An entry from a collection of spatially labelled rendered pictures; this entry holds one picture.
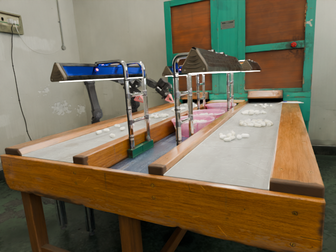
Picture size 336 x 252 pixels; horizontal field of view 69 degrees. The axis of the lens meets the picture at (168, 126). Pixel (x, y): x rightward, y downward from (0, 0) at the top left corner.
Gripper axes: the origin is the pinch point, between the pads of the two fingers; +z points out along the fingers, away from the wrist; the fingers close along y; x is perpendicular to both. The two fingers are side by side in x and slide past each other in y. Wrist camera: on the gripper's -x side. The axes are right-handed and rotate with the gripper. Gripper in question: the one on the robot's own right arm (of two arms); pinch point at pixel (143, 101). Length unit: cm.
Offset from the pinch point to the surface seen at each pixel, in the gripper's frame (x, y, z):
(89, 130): 10, -56, 4
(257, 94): -46, 77, 60
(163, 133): -10, -34, 36
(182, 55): -60, -72, 32
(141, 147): -12, -64, 37
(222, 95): -24, 82, 35
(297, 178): -59, -96, 84
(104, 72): -31, -68, 3
